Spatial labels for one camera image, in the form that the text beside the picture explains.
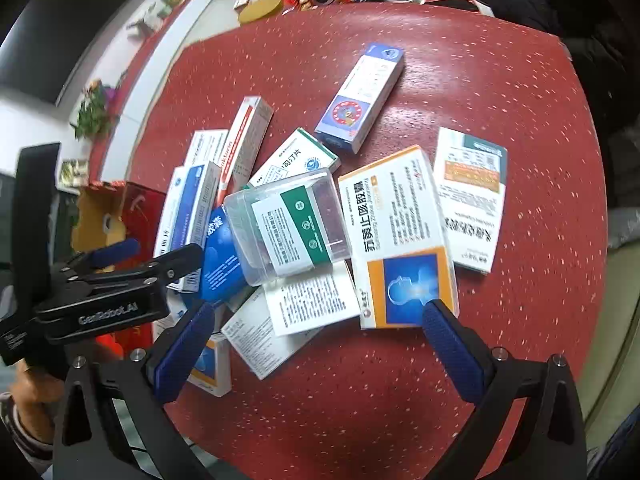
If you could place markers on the red white slim medicine box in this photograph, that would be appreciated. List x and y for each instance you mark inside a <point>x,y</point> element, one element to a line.
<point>245,145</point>

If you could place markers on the medicine boxes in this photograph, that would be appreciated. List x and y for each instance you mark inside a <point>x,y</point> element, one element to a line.
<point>290,230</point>

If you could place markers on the dark blue medicine box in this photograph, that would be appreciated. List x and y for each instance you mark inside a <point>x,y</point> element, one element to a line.
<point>222,260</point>

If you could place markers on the white blue-striped medicine box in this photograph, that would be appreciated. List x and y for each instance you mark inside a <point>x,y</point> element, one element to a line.
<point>202,147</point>

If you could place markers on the green white cefixime box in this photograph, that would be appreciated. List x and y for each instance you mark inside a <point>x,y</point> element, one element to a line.
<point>467,205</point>

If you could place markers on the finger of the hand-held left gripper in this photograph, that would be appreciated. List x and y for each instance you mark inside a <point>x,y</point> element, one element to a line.
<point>175,262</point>
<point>115,252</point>

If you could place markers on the green printed packet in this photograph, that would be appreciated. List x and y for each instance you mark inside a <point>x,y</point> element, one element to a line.
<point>70,174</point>

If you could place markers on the person's left forearm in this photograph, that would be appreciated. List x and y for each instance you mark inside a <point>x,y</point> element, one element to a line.
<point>20,437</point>

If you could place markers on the potted green plant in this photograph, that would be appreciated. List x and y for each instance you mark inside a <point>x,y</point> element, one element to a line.
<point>95,110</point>

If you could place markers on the small white blue medicine box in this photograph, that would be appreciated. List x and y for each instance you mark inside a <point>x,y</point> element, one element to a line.
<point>215,367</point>

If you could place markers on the blue white long cream box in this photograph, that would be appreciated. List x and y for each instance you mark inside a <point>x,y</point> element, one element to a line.
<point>360,105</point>

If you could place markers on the beige leather seat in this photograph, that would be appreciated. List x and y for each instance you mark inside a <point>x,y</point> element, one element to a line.
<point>620,320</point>

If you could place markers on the orange white medicine box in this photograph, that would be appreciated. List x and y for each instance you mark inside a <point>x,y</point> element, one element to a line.
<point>400,230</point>

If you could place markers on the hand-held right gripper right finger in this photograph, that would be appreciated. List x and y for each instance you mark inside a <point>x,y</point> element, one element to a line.
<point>450,350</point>

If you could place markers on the white green medicine box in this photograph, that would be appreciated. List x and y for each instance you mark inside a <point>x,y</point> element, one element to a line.
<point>300,157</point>

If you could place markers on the open white box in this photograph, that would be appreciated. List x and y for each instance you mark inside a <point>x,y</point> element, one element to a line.
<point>145,20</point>

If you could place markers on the person's left hand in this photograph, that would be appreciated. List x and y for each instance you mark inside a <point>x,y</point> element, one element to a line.
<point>32,392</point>

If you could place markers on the white printed medicine box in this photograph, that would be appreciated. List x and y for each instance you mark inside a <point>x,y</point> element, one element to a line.
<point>260,342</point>

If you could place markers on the yellow round lid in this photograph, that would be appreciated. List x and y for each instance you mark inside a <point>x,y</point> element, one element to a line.
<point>260,10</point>

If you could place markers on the black television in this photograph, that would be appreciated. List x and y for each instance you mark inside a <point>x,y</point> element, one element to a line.
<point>65,35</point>

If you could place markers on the red cardboard gift box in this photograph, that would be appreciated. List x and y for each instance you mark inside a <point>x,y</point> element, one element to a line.
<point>140,205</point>

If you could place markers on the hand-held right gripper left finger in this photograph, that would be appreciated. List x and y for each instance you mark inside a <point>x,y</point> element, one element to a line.
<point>185,345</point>

